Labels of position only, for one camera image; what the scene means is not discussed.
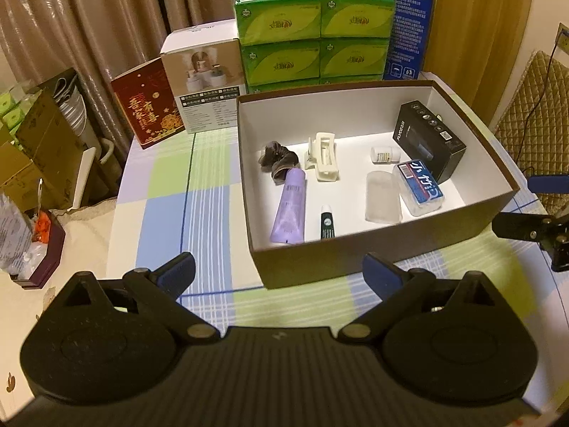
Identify black product box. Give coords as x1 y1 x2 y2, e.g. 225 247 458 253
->
392 100 467 184

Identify brown cardboard box white inside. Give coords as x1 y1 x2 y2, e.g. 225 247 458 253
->
236 79 522 290

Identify small white bottle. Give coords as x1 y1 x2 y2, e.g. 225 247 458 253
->
371 144 403 164

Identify desktop with plaid tablecloth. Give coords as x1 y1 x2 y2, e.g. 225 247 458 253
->
105 70 552 410

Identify tall blue box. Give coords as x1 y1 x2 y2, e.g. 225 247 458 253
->
383 0 435 82

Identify brown cardboard boxes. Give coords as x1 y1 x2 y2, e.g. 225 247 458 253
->
0 90 86 211

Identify stack of white dishes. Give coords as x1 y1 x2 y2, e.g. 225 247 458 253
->
52 75 90 139

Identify yellow curtain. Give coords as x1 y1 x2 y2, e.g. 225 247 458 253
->
421 0 539 122

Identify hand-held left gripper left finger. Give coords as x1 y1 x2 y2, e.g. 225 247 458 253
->
44 251 222 344

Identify blue dental floss pick box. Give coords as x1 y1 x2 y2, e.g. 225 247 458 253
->
392 160 446 218

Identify small green boxes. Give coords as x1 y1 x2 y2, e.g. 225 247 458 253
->
0 84 33 144

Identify orange packet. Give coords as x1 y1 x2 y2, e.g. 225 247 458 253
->
33 212 50 244

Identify dark grey scrunchie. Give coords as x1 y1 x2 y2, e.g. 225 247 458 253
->
258 141 300 186

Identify purple tube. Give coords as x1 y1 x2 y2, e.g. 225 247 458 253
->
270 168 308 247

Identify dark maroon box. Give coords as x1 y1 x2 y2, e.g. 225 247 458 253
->
11 208 67 291

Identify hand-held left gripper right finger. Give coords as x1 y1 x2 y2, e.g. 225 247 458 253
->
335 253 513 342

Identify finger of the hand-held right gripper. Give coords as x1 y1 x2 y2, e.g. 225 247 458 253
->
527 173 569 193
491 210 569 273

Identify frosted plastic cup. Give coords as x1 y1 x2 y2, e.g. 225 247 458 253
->
365 169 404 224

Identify chair with quilted cushion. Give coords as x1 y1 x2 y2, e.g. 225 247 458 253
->
490 50 569 216

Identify cream hair claw clip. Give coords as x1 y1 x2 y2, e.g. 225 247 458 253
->
304 131 341 183

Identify red gift box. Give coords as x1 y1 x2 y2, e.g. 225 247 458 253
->
111 57 187 150

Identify black cable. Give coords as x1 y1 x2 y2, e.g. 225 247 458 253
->
519 31 569 176

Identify clear plastic bag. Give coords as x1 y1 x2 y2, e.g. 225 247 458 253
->
0 193 35 277

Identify dark green small tube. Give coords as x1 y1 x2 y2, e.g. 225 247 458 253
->
319 205 335 241

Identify white appliance box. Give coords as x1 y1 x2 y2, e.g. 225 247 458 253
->
159 21 245 135

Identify brown curtain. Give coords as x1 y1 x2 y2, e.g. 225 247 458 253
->
0 0 353 114

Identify stack of green tissue packs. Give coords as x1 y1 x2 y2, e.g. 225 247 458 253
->
232 0 397 95

